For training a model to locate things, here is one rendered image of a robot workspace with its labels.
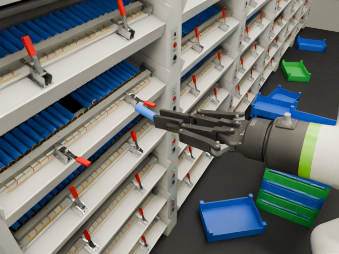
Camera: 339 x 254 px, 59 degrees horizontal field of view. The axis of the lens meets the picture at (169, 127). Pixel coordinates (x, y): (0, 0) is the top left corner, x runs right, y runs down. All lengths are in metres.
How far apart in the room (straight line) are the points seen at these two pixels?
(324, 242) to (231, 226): 0.69
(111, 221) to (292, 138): 0.74
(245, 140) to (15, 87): 0.42
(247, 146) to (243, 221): 1.22
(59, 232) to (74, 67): 0.43
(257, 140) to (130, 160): 0.56
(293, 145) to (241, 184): 1.41
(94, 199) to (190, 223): 0.88
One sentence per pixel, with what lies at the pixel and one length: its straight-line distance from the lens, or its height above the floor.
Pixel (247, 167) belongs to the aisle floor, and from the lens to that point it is 2.01.
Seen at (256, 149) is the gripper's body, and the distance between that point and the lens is 0.52.
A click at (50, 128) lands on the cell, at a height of 0.95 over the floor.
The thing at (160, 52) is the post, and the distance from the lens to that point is 0.95.
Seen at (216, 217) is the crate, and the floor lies 0.00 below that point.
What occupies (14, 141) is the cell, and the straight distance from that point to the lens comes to 0.74.
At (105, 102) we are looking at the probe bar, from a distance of 0.83.
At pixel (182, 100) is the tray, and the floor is 0.72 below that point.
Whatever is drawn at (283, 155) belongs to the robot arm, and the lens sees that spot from 0.50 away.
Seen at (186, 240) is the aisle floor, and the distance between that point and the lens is 1.63.
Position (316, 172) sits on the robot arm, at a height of 1.06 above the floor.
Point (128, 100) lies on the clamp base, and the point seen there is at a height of 0.92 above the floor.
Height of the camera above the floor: 1.39
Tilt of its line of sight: 38 degrees down
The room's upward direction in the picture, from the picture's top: straight up
